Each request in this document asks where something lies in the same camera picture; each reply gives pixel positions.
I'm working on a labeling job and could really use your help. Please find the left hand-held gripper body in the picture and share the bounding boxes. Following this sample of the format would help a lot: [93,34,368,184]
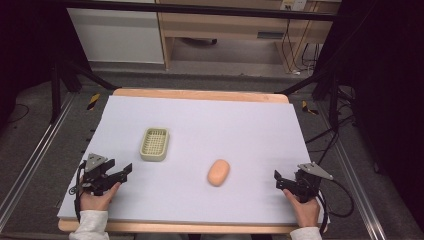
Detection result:
[81,152,116,197]

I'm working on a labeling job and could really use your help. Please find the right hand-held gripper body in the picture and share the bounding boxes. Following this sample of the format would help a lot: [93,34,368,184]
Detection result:
[292,161,335,204]

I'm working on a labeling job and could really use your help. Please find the person's left hand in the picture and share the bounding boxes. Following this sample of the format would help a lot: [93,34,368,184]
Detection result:
[79,181,122,212]

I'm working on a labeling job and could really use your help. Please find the person's right hand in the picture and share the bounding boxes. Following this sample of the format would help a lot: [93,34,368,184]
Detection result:
[282,188,322,229]

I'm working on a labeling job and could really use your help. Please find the pale green soap dish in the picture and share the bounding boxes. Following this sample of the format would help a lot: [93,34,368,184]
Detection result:
[138,126,171,163]

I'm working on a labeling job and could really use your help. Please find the orange oval soap bar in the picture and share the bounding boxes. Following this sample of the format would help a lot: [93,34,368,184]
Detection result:
[206,158,231,188]

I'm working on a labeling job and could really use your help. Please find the yellow black tape marker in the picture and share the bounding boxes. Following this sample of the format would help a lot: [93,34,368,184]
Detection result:
[86,92,101,112]
[301,100,320,117]

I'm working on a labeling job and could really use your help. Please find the white table mat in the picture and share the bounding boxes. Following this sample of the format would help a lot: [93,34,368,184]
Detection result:
[56,95,332,225]

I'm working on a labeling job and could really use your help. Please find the black metal stand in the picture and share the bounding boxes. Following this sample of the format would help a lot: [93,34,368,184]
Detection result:
[274,64,342,132]
[49,58,119,125]

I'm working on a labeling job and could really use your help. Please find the wooden table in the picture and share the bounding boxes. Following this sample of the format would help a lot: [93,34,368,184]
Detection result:
[57,87,330,235]

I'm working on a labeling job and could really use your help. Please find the white cabinet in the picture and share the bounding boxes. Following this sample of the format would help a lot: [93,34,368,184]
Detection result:
[66,7,165,65]

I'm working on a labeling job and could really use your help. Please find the dark curtain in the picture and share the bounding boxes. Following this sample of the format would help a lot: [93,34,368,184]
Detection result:
[0,0,88,111]
[324,0,424,231]

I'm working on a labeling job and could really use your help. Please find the wooden desk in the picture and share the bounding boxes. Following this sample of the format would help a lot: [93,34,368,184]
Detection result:
[155,0,336,74]

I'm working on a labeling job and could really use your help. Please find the white power strip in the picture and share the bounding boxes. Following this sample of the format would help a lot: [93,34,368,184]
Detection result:
[279,0,308,12]

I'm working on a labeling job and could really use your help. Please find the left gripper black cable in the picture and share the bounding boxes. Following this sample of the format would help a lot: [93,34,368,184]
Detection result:
[67,161,87,224]

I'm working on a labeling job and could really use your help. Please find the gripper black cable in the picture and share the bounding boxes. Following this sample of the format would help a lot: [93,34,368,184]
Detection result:
[67,161,87,224]
[315,178,355,235]

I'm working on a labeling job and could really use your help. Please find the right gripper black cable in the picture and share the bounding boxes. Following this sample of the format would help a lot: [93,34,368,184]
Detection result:
[315,178,355,235]

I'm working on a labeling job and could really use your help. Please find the metal floor rail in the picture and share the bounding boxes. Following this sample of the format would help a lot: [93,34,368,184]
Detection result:
[315,99,383,240]
[0,92,77,232]

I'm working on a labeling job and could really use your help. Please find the black floor cables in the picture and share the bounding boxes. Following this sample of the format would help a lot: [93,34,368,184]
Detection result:
[304,84,358,168]

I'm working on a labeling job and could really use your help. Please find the thin black floor cable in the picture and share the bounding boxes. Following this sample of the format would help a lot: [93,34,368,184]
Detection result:
[7,103,31,125]

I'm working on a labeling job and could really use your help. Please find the cables under wooden desk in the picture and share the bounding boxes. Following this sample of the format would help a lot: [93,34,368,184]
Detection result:
[280,19,322,76]

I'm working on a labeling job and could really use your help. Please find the black horizontal frame bar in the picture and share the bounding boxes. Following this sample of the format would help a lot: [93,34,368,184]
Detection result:
[65,0,338,22]

